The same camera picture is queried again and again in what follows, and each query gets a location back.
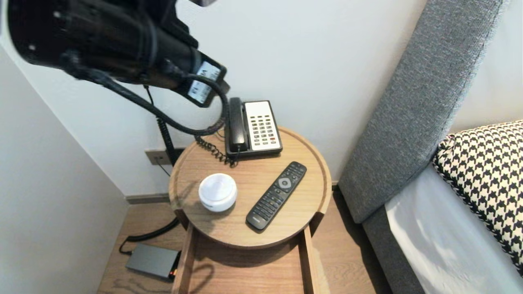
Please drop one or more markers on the round wooden side table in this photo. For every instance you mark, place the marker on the round wooden side table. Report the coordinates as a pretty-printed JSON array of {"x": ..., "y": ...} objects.
[{"x": 253, "y": 171}]

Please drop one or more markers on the grey power adapter box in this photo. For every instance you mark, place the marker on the grey power adapter box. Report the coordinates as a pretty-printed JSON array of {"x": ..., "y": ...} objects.
[{"x": 149, "y": 260}]

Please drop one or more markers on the grey fabric bed headboard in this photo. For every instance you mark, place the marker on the grey fabric bed headboard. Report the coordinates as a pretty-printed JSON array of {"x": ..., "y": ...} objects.
[{"x": 429, "y": 81}]

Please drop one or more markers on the white bed sheet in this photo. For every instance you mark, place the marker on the white bed sheet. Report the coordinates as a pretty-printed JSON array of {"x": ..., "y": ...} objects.
[{"x": 441, "y": 245}]

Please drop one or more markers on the black telephone handset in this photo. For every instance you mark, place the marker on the black telephone handset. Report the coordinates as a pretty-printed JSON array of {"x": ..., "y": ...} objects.
[{"x": 236, "y": 122}]

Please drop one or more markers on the black white houndstooth pillow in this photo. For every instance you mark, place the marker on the black white houndstooth pillow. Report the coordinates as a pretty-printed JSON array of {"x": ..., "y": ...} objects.
[{"x": 482, "y": 171}]

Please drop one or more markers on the curved wooden table drawer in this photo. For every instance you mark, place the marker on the curved wooden table drawer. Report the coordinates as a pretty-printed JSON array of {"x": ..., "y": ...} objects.
[{"x": 245, "y": 273}]

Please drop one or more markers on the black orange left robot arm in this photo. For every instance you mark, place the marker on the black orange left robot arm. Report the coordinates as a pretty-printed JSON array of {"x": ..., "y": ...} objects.
[{"x": 102, "y": 32}]

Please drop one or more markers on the black and white desk telephone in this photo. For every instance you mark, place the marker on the black and white desk telephone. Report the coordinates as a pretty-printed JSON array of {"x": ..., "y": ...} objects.
[{"x": 263, "y": 126}]

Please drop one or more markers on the wooden skirting board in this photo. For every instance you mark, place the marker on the wooden skirting board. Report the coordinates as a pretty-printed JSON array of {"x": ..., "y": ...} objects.
[{"x": 147, "y": 198}]

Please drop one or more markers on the beige wall data socket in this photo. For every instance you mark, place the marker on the beige wall data socket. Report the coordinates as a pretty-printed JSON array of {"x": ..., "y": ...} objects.
[{"x": 157, "y": 157}]

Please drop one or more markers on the white round smart speaker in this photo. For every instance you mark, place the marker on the white round smart speaker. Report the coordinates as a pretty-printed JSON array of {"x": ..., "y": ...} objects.
[{"x": 217, "y": 192}]

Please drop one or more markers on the black TV remote control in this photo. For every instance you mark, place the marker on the black TV remote control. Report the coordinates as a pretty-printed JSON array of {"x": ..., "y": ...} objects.
[{"x": 276, "y": 196}]

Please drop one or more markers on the dark grey blank wall plate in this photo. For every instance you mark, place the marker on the dark grey blank wall plate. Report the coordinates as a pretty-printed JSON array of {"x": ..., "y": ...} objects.
[{"x": 180, "y": 152}]

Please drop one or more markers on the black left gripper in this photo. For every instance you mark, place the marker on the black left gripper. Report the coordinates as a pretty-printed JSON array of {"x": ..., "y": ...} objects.
[{"x": 204, "y": 81}]

